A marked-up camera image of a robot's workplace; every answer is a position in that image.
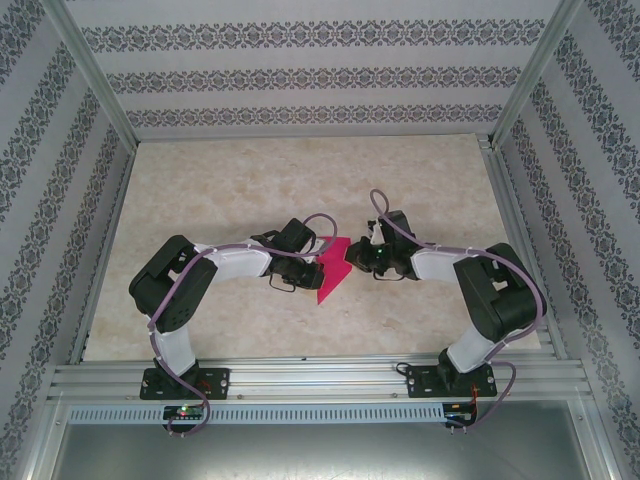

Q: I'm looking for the pink paper sheet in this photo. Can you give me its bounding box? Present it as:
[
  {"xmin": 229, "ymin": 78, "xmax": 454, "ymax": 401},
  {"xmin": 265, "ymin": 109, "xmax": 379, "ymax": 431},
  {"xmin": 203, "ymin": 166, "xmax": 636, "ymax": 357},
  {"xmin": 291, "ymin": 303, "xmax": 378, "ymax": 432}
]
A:
[{"xmin": 315, "ymin": 234, "xmax": 354, "ymax": 305}]

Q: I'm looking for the grey metal sheet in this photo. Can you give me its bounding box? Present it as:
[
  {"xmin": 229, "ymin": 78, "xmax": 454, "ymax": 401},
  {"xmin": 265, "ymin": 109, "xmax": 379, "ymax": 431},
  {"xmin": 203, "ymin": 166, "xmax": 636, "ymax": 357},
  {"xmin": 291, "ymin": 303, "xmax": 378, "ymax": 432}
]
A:
[{"xmin": 47, "ymin": 422, "xmax": 609, "ymax": 480}]

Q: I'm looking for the aluminium mounting rail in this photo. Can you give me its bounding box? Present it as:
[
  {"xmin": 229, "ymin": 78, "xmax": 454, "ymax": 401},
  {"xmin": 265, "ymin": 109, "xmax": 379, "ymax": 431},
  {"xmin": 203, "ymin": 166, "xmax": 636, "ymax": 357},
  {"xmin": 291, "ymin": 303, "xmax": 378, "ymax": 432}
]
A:
[{"xmin": 47, "ymin": 352, "xmax": 599, "ymax": 401}]

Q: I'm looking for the aluminium side rail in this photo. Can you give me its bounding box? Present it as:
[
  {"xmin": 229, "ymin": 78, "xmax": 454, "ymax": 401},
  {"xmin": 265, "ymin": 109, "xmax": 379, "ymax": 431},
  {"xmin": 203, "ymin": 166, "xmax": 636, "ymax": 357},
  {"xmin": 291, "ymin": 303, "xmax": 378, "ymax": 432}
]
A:
[
  {"xmin": 477, "ymin": 134, "xmax": 570, "ymax": 360},
  {"xmin": 68, "ymin": 142, "xmax": 137, "ymax": 365}
]

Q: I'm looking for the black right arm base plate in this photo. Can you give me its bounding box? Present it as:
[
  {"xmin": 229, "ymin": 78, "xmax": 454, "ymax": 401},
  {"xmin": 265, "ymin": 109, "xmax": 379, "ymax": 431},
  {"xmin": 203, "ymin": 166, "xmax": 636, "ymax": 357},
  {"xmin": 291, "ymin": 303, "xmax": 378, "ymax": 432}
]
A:
[{"xmin": 405, "ymin": 364, "xmax": 498, "ymax": 400}]

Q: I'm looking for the slotted grey cable duct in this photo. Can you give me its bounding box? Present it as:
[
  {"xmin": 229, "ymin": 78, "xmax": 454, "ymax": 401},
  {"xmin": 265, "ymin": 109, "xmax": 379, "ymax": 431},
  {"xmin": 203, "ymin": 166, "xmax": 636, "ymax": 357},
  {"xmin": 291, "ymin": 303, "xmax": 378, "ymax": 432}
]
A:
[{"xmin": 67, "ymin": 403, "xmax": 448, "ymax": 425}]

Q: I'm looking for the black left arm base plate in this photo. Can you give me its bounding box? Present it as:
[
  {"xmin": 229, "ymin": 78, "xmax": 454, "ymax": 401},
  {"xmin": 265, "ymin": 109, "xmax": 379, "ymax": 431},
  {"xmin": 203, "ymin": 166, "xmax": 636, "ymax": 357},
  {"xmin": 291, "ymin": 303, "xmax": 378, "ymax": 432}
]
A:
[{"xmin": 139, "ymin": 368, "xmax": 231, "ymax": 401}]

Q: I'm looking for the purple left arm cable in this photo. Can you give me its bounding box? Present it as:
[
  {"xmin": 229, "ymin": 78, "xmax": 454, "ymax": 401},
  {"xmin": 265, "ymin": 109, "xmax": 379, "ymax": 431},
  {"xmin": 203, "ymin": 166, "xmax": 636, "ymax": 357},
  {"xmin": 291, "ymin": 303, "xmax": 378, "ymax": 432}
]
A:
[{"xmin": 148, "ymin": 213, "xmax": 339, "ymax": 437}]

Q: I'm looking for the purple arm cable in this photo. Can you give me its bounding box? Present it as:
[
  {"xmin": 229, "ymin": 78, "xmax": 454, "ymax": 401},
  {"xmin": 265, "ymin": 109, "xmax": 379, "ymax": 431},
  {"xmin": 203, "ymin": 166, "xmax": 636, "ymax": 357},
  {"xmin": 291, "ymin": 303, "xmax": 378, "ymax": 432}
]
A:
[
  {"xmin": 148, "ymin": 213, "xmax": 339, "ymax": 437},
  {"xmin": 368, "ymin": 188, "xmax": 549, "ymax": 434}
]

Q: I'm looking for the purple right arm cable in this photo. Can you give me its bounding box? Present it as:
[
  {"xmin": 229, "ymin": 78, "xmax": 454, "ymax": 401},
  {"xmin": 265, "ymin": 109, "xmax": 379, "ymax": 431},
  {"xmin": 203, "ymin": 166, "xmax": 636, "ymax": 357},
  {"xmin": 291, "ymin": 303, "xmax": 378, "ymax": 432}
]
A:
[{"xmin": 368, "ymin": 188, "xmax": 549, "ymax": 434}]

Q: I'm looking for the aluminium frame post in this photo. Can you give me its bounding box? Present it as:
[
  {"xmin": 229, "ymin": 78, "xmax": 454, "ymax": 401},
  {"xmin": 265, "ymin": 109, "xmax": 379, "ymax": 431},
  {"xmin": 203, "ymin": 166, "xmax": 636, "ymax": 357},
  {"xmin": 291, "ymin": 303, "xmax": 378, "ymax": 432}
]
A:
[
  {"xmin": 491, "ymin": 0, "xmax": 585, "ymax": 147},
  {"xmin": 47, "ymin": 0, "xmax": 140, "ymax": 145}
]

